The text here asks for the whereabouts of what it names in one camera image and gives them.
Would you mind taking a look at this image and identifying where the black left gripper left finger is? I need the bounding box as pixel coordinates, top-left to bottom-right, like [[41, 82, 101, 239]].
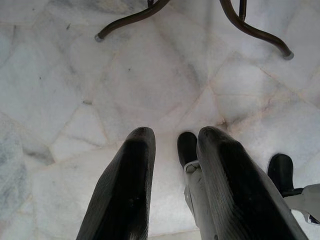
[[76, 126, 157, 240]]

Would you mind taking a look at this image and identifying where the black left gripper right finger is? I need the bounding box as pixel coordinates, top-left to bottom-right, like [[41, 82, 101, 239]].
[[196, 125, 309, 240]]

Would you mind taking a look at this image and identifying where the silver robot left leg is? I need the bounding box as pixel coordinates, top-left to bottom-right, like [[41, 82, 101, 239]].
[[183, 160, 220, 240]]

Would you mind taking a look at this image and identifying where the silver robot leg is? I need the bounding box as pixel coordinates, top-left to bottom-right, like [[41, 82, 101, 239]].
[[282, 183, 320, 225], [183, 160, 220, 240]]

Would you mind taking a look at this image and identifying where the black robot right foot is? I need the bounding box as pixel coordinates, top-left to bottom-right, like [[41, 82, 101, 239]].
[[266, 153, 295, 198]]

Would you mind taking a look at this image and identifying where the black robot foot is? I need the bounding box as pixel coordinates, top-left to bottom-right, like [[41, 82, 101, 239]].
[[266, 153, 295, 198], [176, 131, 200, 168]]

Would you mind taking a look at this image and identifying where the black robot left foot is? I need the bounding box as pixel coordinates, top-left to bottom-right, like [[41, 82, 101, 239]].
[[176, 131, 200, 168]]

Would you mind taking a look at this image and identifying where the silver robot right leg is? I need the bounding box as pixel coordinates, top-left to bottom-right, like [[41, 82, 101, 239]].
[[282, 183, 320, 225]]

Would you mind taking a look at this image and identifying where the curved dark metal table leg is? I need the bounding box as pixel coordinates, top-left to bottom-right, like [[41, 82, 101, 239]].
[[219, 0, 294, 60], [95, 0, 164, 42]]

